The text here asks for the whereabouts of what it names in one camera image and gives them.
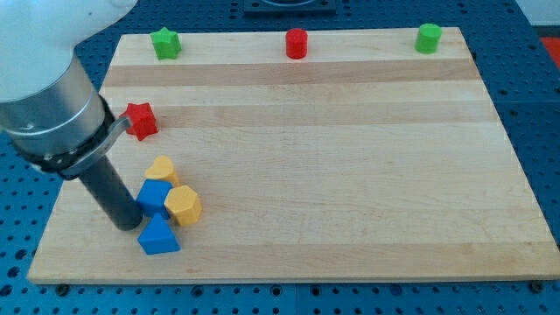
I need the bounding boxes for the red star block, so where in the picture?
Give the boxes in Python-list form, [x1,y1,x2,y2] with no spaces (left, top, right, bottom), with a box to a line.
[120,102,158,141]

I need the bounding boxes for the blue triangle block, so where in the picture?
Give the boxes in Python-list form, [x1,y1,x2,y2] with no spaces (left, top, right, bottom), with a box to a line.
[137,213,180,255]

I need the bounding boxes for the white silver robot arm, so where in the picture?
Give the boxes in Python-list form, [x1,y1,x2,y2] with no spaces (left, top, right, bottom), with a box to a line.
[1,0,143,231]

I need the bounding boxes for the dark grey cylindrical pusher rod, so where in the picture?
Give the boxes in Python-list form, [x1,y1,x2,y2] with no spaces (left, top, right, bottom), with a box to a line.
[79,156,144,231]

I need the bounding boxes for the yellow heart block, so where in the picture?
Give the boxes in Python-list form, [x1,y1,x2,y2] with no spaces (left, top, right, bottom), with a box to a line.
[144,155,180,187]

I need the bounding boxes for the red cylinder block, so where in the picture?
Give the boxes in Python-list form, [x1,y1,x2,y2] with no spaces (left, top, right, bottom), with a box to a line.
[285,28,308,60]

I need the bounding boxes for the yellow hexagon block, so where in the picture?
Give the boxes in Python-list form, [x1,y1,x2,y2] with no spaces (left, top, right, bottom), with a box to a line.
[164,185,202,226]

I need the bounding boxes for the wooden board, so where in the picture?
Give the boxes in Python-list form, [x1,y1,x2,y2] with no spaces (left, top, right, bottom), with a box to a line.
[28,27,559,284]

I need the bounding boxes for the green cylinder block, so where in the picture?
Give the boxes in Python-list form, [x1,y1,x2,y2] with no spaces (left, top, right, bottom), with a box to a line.
[415,23,443,54]

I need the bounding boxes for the green star block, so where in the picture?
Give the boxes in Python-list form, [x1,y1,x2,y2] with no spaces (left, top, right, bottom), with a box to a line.
[150,27,182,60]

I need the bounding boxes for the blue cube block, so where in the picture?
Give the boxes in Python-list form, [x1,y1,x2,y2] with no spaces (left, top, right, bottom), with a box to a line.
[136,179,172,220]

